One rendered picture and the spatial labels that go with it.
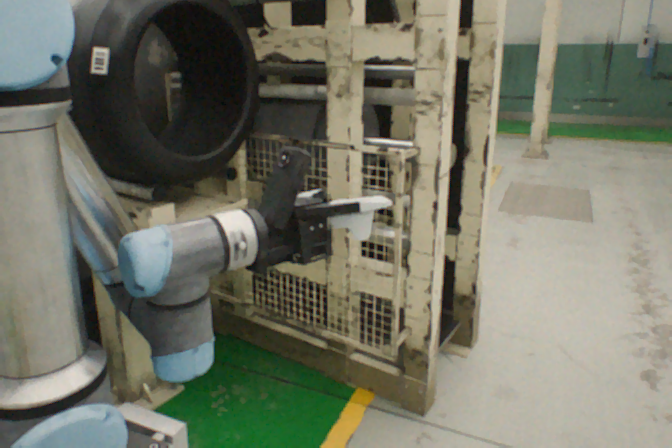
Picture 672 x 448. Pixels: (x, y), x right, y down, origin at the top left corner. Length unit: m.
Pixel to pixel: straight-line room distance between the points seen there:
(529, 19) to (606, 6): 1.24
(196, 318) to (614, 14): 10.06
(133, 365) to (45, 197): 1.59
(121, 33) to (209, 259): 0.83
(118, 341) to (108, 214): 1.35
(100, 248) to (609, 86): 9.98
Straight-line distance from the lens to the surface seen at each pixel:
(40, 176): 0.52
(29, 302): 0.55
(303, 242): 0.68
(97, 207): 0.68
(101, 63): 1.32
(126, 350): 2.04
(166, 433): 0.96
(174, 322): 0.63
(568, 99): 10.36
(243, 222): 0.64
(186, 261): 0.60
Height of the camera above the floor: 1.28
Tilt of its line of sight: 15 degrees down
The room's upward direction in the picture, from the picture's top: straight up
